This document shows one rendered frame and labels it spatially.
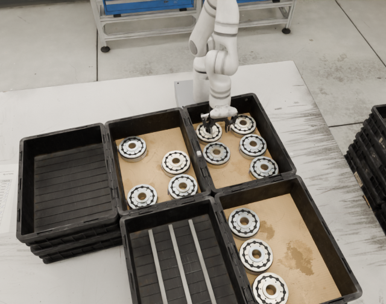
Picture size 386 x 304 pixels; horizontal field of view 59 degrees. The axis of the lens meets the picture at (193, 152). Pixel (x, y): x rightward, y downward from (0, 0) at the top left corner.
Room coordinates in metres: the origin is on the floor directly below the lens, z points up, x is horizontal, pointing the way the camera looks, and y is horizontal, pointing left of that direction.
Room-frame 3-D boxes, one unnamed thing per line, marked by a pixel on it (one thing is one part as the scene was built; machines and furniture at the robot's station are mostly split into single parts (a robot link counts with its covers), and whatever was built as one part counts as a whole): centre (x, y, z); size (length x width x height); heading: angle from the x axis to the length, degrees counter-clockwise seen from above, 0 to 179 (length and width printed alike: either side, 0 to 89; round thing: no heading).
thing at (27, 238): (0.61, 0.42, 0.92); 0.40 x 0.30 x 0.02; 15
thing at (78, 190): (0.61, 0.42, 0.87); 0.40 x 0.30 x 0.11; 15
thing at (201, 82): (1.11, -0.05, 0.88); 0.09 x 0.09 x 0.17; 13
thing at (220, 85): (0.86, -0.08, 1.15); 0.09 x 0.07 x 0.15; 73
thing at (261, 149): (0.79, -0.23, 0.86); 0.10 x 0.10 x 0.01
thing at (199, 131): (0.85, -0.06, 0.86); 0.10 x 0.10 x 0.01
